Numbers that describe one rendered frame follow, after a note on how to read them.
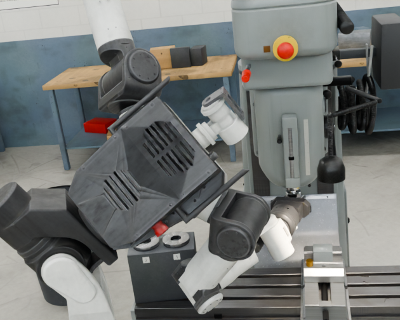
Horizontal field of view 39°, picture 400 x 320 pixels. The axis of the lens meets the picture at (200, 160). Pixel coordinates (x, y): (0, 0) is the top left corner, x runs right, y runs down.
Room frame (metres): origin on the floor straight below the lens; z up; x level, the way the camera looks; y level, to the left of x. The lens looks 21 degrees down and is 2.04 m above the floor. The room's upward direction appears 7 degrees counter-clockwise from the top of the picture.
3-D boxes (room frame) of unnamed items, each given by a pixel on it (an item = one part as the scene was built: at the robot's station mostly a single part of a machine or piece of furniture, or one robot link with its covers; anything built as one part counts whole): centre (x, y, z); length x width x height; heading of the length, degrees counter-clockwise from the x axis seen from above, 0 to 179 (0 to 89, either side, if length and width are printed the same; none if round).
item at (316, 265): (1.53, -0.35, 1.01); 0.12 x 0.06 x 0.04; 78
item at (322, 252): (1.59, -0.36, 1.03); 0.06 x 0.05 x 0.06; 78
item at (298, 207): (1.52, -0.24, 1.23); 0.13 x 0.12 x 0.10; 65
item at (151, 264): (1.66, 0.16, 1.02); 0.22 x 0.12 x 0.20; 89
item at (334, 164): (1.36, -0.34, 1.44); 0.07 x 0.07 x 0.06
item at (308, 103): (1.61, -0.28, 1.47); 0.21 x 0.19 x 0.32; 80
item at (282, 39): (1.37, -0.24, 1.76); 0.06 x 0.02 x 0.06; 80
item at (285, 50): (1.35, -0.23, 1.76); 0.04 x 0.03 x 0.04; 80
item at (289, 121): (1.49, -0.26, 1.45); 0.04 x 0.04 x 0.21; 80
